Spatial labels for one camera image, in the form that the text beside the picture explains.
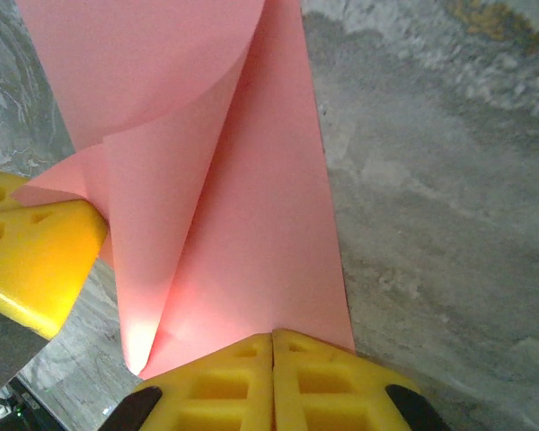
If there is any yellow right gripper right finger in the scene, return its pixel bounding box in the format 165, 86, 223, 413
272, 328, 450, 431

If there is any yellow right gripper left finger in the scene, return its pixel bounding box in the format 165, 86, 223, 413
101, 331, 274, 431

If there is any pink paper sheet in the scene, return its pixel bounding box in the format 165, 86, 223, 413
11, 0, 357, 381

